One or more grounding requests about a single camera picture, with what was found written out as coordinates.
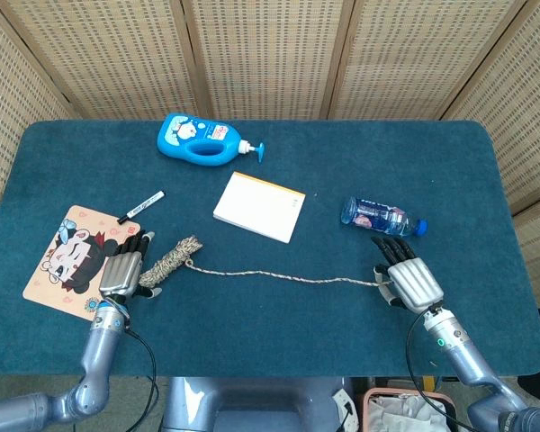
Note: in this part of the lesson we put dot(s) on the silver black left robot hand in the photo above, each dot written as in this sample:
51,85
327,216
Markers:
121,274

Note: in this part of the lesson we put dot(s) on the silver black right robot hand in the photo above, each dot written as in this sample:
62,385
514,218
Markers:
414,283

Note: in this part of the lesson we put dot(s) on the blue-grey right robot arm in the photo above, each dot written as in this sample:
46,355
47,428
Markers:
468,355

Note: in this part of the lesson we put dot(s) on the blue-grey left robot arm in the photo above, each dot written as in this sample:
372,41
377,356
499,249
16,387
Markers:
99,351

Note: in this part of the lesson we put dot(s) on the cartoon girl mouse pad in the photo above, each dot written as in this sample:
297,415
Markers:
72,261

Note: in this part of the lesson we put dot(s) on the white marker black cap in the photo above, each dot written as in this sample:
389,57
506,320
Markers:
141,207

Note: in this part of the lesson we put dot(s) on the clear water bottle blue label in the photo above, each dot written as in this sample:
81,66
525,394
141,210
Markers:
378,218

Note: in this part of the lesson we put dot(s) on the pink plastic bin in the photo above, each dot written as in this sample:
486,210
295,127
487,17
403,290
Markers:
409,392

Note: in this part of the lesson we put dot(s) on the white crumpled cloth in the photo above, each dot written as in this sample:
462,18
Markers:
400,414

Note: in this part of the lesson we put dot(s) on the blue pump detergent bottle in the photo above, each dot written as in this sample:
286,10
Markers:
180,139

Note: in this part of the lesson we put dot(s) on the teal felt table cover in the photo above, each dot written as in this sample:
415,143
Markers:
270,315

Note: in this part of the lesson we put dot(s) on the white notepad yellow binding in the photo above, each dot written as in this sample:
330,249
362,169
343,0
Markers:
261,207

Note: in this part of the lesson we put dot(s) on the blue-grey robot torso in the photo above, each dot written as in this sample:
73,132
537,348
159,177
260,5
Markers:
252,405

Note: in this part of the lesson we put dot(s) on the woven wooden folding screen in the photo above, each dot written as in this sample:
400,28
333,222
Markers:
270,54

